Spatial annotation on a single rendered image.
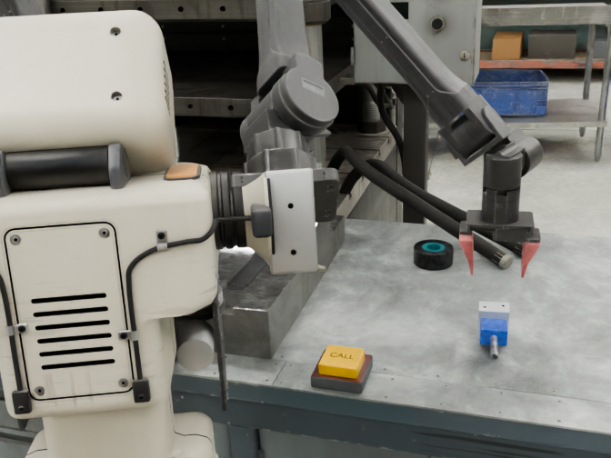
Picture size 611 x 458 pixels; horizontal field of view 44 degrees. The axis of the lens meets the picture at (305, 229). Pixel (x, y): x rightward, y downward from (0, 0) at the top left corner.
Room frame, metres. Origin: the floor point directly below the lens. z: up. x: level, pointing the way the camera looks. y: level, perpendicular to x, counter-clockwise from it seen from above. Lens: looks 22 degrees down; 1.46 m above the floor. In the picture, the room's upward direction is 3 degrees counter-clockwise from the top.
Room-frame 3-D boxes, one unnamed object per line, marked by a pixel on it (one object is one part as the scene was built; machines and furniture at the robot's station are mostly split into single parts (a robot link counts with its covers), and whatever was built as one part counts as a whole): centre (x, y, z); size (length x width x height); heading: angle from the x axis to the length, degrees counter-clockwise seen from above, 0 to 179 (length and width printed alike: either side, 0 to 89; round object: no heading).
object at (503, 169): (1.10, -0.31, 1.10); 0.07 x 0.06 x 0.07; 143
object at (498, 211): (1.09, -0.31, 1.04); 0.10 x 0.07 x 0.07; 76
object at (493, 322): (1.06, -0.30, 0.83); 0.13 x 0.05 x 0.05; 167
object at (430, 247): (1.40, -0.26, 0.82); 0.08 x 0.08 x 0.04
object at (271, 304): (1.34, 0.11, 0.87); 0.50 x 0.26 x 0.14; 162
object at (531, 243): (1.09, -0.33, 0.96); 0.07 x 0.07 x 0.09; 76
